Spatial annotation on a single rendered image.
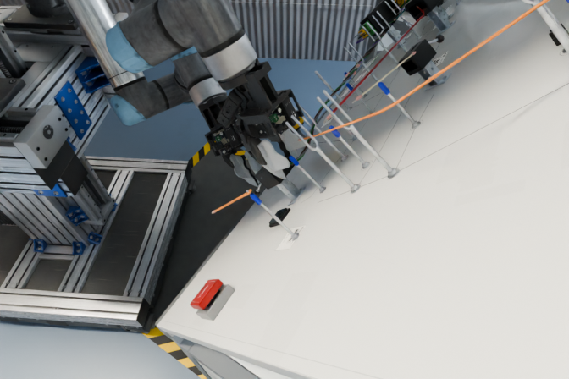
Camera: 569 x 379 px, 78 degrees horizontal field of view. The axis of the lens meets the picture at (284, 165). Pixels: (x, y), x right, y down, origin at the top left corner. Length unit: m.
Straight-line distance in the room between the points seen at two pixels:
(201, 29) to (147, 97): 0.38
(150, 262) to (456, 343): 1.56
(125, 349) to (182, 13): 1.56
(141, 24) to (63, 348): 1.63
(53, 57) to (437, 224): 1.23
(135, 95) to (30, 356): 1.44
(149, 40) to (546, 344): 0.52
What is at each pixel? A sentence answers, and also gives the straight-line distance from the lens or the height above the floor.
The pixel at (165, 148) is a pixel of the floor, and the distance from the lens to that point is 2.45.
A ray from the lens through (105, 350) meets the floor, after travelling 1.89.
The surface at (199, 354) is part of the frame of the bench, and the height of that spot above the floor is 0.80.
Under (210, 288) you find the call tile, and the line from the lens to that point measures 0.60.
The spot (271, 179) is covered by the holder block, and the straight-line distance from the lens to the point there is 0.68.
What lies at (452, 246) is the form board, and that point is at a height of 1.43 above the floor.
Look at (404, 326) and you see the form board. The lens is 0.29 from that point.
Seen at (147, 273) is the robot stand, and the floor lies 0.23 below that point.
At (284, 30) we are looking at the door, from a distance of 3.03.
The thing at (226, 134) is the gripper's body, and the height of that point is 1.17.
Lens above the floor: 1.68
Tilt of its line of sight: 49 degrees down
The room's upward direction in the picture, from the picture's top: straight up
